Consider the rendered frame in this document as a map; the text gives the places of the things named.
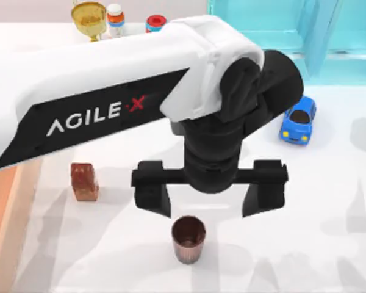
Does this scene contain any red and blue can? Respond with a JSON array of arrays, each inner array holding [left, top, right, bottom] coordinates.
[[145, 15, 169, 34]]

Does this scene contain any white bottle with orange label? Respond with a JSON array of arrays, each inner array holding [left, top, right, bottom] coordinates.
[[106, 3, 126, 39]]

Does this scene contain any brown bread loaf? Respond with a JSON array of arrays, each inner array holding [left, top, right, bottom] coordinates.
[[70, 162, 100, 203]]

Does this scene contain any light blue rack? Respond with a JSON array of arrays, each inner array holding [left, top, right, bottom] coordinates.
[[206, 0, 366, 89]]

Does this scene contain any blue toy car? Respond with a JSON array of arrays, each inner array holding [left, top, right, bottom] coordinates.
[[278, 95, 318, 148]]

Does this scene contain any brown cup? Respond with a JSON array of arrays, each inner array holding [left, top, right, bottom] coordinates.
[[171, 215, 207, 265]]

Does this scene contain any gold trophy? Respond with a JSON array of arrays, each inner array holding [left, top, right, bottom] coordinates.
[[71, 1, 108, 43]]

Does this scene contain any shallow salmon-coloured box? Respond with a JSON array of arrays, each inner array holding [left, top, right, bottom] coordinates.
[[0, 164, 44, 277]]

